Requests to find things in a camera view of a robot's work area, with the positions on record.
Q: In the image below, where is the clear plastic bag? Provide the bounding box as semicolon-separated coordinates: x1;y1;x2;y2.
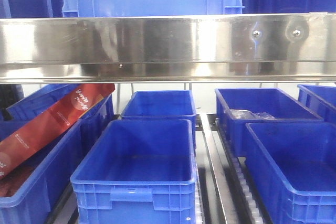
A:
230;109;275;120

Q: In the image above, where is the blue bin front right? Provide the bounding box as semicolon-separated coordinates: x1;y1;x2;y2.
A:
245;123;335;223

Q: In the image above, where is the red packaging bag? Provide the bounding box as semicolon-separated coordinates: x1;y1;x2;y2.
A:
1;83;115;179

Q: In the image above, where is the stainless steel shelf beam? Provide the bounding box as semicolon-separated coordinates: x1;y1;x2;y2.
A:
1;13;335;84

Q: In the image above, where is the blue bin rear right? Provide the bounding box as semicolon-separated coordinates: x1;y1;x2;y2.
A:
215;88;323;157

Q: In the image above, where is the steel shelf divider rail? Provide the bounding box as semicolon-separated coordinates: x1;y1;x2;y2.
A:
200;113;239;223

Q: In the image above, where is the white roller track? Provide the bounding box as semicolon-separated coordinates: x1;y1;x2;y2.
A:
215;119;267;223

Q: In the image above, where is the blue bin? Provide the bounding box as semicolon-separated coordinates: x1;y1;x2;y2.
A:
70;120;197;223
298;84;335;124
121;90;197;148
245;123;335;223
1;83;114;154
0;118;82;224
215;88;323;157

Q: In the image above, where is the blue bin rear centre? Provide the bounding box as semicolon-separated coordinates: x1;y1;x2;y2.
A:
121;90;197;148

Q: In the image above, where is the blue bin rear left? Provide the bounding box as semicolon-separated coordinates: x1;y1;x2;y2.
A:
1;83;114;154

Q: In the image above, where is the blue bin front left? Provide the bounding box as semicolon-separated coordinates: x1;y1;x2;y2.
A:
0;118;82;224

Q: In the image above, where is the blue bin far right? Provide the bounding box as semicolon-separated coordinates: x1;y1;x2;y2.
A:
298;84;335;124

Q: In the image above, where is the blue bin front centre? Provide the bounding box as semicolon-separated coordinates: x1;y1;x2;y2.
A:
70;120;197;223

